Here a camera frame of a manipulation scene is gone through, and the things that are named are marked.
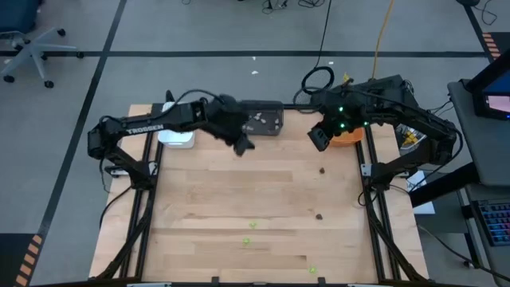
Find dark grey translucent bin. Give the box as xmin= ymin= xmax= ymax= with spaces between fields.
xmin=241 ymin=99 xmax=284 ymax=136

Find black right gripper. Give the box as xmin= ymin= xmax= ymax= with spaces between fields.
xmin=313 ymin=81 xmax=372 ymax=136

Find black monitor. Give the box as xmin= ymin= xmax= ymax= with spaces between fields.
xmin=465 ymin=49 xmax=510 ymax=120

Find black coiled cable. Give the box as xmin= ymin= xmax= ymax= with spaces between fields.
xmin=300 ymin=0 xmax=335 ymax=96

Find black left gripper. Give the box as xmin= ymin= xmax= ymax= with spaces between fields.
xmin=206 ymin=93 xmax=257 ymax=158

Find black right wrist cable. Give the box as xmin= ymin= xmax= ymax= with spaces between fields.
xmin=292 ymin=84 xmax=324 ymax=107

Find yellow cable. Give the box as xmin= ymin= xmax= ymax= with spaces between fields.
xmin=371 ymin=0 xmax=396 ymax=80

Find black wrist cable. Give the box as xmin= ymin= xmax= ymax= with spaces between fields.
xmin=165 ymin=88 xmax=226 ymax=111
xmin=292 ymin=84 xmax=324 ymax=107

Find grey left arm base plate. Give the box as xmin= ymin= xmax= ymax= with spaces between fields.
xmin=104 ymin=165 xmax=128 ymax=179

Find orange plastic bin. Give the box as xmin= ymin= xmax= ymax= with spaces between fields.
xmin=328 ymin=126 xmax=365 ymax=147

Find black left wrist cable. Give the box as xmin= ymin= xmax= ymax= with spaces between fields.
xmin=165 ymin=88 xmax=226 ymax=111

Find white power cable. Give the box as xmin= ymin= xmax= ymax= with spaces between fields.
xmin=398 ymin=121 xmax=430 ymax=155

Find grey desk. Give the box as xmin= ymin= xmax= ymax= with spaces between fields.
xmin=410 ymin=78 xmax=510 ymax=287

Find black computer tower case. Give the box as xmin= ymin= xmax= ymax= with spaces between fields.
xmin=370 ymin=74 xmax=419 ymax=128

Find white paper sheet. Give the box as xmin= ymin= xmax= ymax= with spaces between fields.
xmin=406 ymin=171 xmax=436 ymax=215

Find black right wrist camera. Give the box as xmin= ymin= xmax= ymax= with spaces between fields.
xmin=307 ymin=125 xmax=332 ymax=153

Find backlit keyboard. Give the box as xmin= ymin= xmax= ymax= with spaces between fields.
xmin=476 ymin=199 xmax=510 ymax=246

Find grey office chair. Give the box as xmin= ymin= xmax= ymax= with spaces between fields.
xmin=0 ymin=26 xmax=85 ymax=88

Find white plastic bin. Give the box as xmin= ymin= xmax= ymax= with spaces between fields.
xmin=157 ymin=100 xmax=197 ymax=150

